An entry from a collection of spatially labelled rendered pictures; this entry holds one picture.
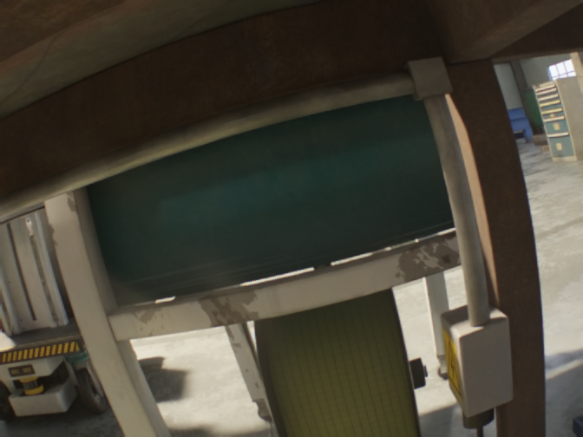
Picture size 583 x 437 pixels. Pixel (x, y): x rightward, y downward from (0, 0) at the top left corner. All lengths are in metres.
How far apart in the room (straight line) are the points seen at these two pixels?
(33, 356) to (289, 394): 1.28
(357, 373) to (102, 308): 0.37
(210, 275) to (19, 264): 1.66
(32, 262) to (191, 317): 1.60
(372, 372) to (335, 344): 0.08
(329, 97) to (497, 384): 0.28
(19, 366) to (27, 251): 0.52
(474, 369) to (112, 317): 0.43
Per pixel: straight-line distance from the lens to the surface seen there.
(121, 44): 0.47
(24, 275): 2.32
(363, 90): 0.46
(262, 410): 1.66
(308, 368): 0.87
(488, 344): 0.50
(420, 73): 0.46
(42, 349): 1.96
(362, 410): 0.86
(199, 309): 0.68
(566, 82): 6.94
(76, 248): 0.73
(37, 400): 2.08
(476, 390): 0.51
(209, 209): 0.72
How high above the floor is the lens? 0.66
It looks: 4 degrees down
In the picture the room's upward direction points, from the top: 15 degrees counter-clockwise
